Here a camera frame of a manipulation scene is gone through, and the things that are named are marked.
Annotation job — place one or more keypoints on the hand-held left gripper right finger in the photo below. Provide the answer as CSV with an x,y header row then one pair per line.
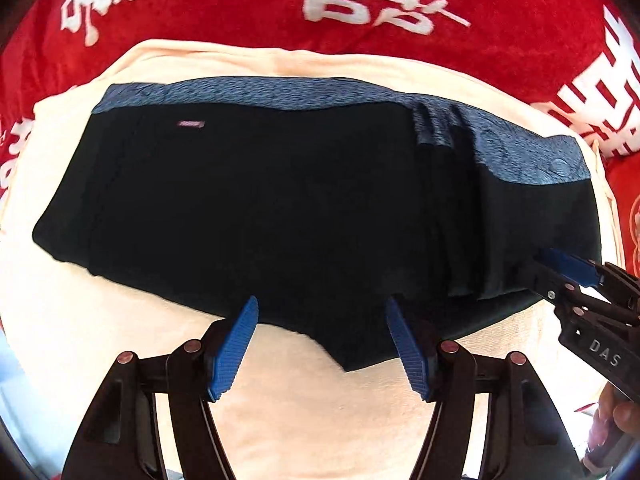
x,y
407,355

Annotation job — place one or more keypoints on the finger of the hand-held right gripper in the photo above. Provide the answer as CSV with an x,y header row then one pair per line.
x,y
570,266
542,280

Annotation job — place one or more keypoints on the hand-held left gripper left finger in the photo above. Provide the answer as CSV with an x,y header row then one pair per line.
x,y
235,350

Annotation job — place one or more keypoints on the black pants with blue stripes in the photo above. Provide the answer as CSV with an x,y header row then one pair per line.
x,y
275,200

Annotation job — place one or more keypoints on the person's right hand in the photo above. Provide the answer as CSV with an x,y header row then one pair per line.
x,y
622,412

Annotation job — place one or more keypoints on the cream towel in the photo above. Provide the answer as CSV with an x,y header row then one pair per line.
x,y
300,410

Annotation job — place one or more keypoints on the red printed blanket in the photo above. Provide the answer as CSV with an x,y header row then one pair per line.
x,y
225,5

